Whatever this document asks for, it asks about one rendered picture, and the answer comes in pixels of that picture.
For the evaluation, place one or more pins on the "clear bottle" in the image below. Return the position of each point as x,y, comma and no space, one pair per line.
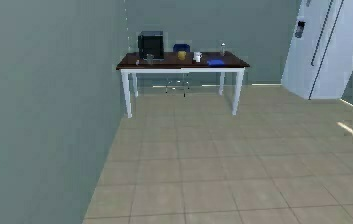
222,49

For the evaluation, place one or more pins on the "blue cloth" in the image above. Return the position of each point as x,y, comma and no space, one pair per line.
215,62

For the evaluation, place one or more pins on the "black microwave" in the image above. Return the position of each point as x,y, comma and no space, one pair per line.
151,45

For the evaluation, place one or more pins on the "grey glass cup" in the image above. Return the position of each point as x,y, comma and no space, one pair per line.
149,58

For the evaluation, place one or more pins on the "white mug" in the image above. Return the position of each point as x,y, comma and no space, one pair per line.
197,56

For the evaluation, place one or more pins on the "brown table with white legs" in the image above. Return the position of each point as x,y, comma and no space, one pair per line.
170,63

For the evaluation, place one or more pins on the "yellow cup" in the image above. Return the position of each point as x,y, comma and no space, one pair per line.
182,55

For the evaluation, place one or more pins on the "white fridge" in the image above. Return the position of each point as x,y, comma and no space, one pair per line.
330,46

